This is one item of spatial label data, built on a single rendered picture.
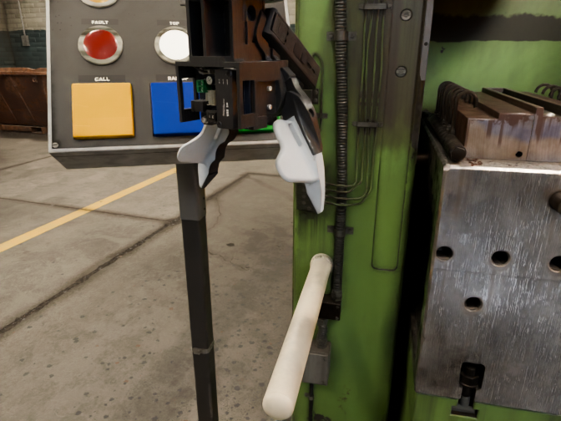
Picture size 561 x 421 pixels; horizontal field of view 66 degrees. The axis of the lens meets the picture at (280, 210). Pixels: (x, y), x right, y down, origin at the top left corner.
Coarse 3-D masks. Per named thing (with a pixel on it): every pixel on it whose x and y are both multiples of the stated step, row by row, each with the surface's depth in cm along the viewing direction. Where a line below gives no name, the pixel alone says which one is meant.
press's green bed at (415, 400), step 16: (400, 336) 136; (400, 352) 131; (400, 368) 127; (400, 384) 123; (400, 400) 119; (416, 400) 84; (432, 400) 83; (448, 400) 82; (464, 400) 82; (400, 416) 115; (416, 416) 85; (432, 416) 84; (448, 416) 83; (464, 416) 83; (480, 416) 82; (496, 416) 81; (512, 416) 80; (528, 416) 79; (544, 416) 78; (560, 416) 78
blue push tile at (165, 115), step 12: (156, 84) 59; (168, 84) 59; (192, 84) 60; (156, 96) 58; (168, 96) 59; (192, 96) 59; (156, 108) 58; (168, 108) 58; (156, 120) 58; (168, 120) 58; (192, 120) 59; (156, 132) 58; (168, 132) 58; (180, 132) 58; (192, 132) 58
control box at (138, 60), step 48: (48, 0) 59; (144, 0) 61; (48, 48) 58; (144, 48) 60; (48, 96) 57; (144, 96) 59; (48, 144) 56; (96, 144) 57; (144, 144) 58; (240, 144) 60
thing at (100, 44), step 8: (96, 32) 59; (104, 32) 59; (88, 40) 59; (96, 40) 59; (104, 40) 59; (112, 40) 59; (88, 48) 58; (96, 48) 58; (104, 48) 59; (112, 48) 59; (96, 56) 58; (104, 56) 59
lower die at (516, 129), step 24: (456, 96) 105; (480, 96) 94; (504, 96) 85; (456, 120) 81; (480, 120) 70; (504, 120) 69; (528, 120) 68; (552, 120) 67; (480, 144) 71; (504, 144) 70; (528, 144) 69; (552, 144) 68
